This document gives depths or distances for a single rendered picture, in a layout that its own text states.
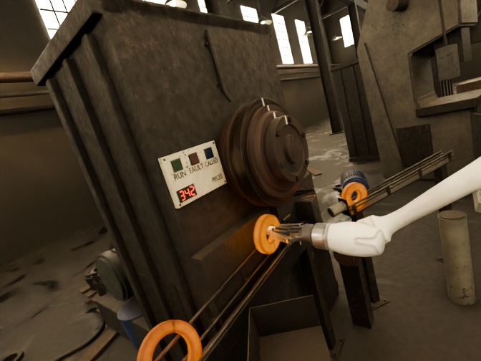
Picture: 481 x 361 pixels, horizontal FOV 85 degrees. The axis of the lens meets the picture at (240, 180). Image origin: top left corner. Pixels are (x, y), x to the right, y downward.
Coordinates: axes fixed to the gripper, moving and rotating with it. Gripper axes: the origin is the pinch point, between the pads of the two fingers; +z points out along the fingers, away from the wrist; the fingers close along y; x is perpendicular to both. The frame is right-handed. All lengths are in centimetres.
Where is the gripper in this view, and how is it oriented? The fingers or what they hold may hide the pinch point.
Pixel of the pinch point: (267, 230)
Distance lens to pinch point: 106.8
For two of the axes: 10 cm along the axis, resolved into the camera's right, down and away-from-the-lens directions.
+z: -7.7, 0.3, 6.4
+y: 5.9, -3.4, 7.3
